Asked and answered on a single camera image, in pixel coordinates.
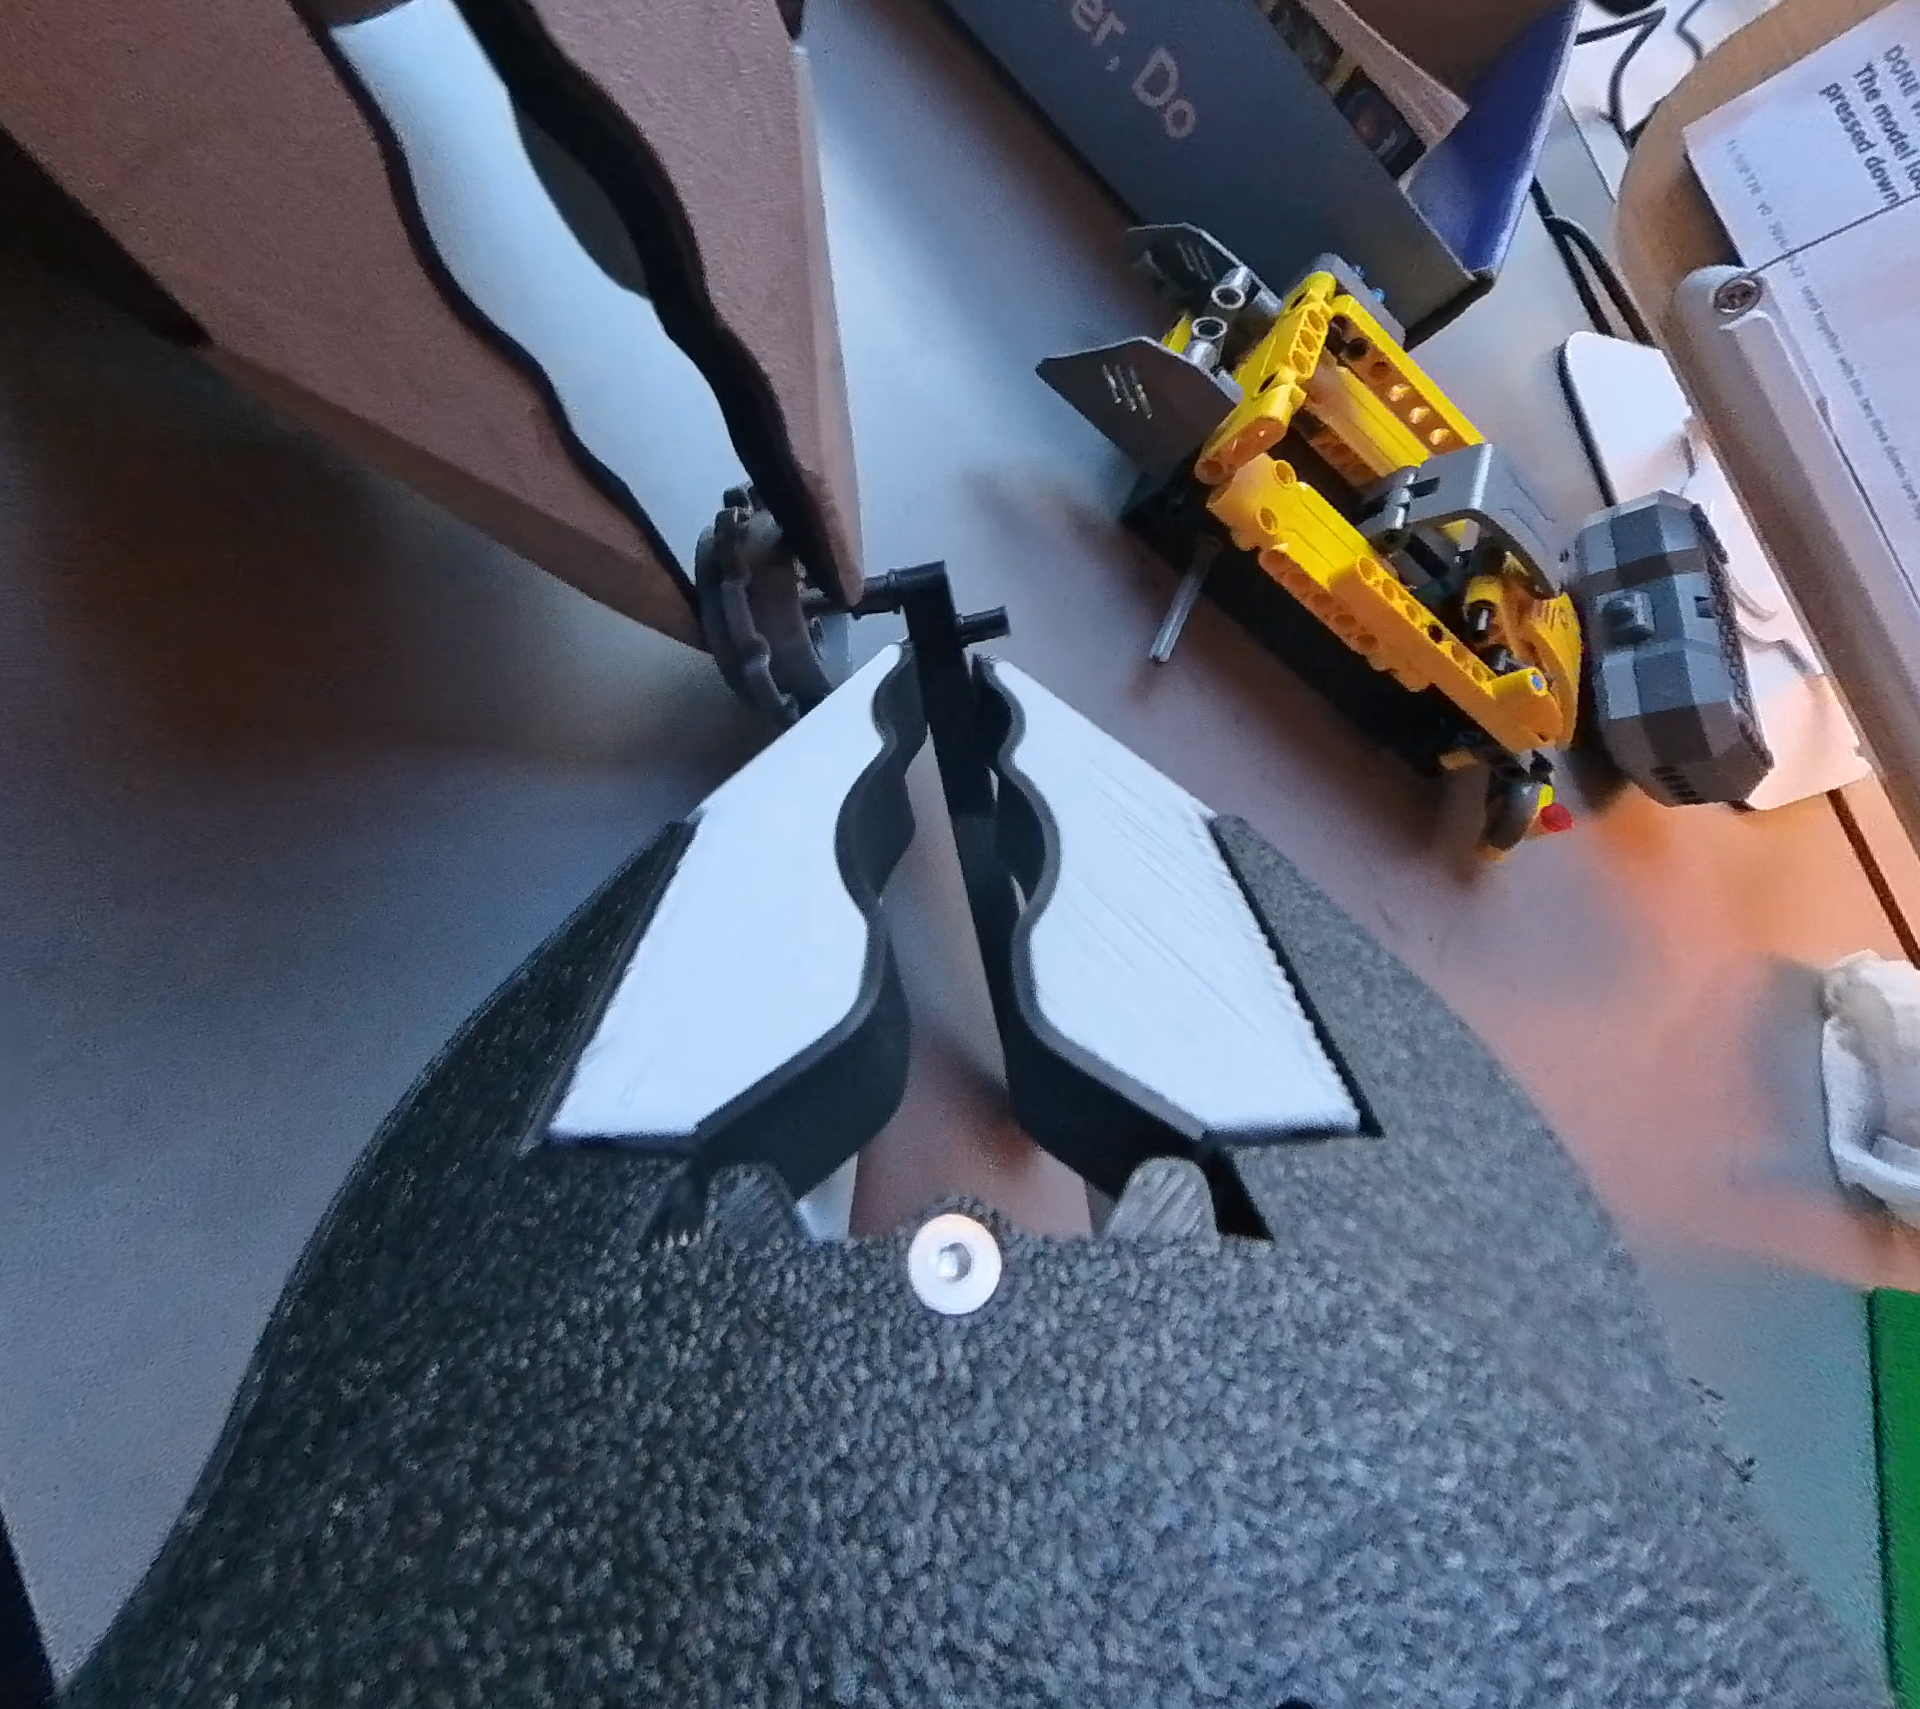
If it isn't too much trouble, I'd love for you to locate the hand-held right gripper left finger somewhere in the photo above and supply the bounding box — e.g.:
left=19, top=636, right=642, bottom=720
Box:
left=546, top=648, right=929, bottom=1193

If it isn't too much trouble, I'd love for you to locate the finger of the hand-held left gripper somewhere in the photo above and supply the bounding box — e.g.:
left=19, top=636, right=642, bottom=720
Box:
left=0, top=0, right=709, bottom=657
left=402, top=0, right=872, bottom=610

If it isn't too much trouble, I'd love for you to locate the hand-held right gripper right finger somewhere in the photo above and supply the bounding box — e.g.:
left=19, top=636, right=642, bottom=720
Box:
left=973, top=658, right=1364, bottom=1206

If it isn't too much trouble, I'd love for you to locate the black perforated toy beam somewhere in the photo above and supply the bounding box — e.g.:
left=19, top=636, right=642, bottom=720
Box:
left=883, top=561, right=1039, bottom=1098

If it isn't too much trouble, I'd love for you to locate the grey toy wheel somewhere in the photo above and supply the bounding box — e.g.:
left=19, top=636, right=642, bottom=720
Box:
left=692, top=486, right=841, bottom=729

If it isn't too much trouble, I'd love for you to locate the grey metal toy axle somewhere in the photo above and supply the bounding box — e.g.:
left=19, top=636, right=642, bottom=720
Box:
left=1146, top=535, right=1214, bottom=665

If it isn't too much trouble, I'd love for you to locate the black yellow toy brick vehicle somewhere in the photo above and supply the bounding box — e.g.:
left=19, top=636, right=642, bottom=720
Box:
left=1033, top=224, right=1584, bottom=859

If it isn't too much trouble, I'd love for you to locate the grey desk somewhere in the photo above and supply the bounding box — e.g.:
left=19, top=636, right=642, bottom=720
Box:
left=0, top=0, right=1920, bottom=1682

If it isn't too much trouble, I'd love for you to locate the dark blue product box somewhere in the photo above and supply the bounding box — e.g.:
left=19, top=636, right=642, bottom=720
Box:
left=780, top=0, right=1588, bottom=341

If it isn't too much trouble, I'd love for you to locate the dark grey brick block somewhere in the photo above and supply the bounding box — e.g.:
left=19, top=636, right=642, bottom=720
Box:
left=1560, top=494, right=1782, bottom=811

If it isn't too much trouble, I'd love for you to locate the crumpled white plastic bag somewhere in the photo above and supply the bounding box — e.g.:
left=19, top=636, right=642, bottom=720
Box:
left=1813, top=950, right=1920, bottom=1228

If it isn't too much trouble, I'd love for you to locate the sign board with wooden edge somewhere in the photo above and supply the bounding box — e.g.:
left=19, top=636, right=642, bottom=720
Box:
left=1611, top=0, right=1920, bottom=960

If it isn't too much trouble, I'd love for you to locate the black cable with plug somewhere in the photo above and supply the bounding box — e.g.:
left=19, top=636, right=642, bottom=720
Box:
left=1530, top=0, right=1712, bottom=349

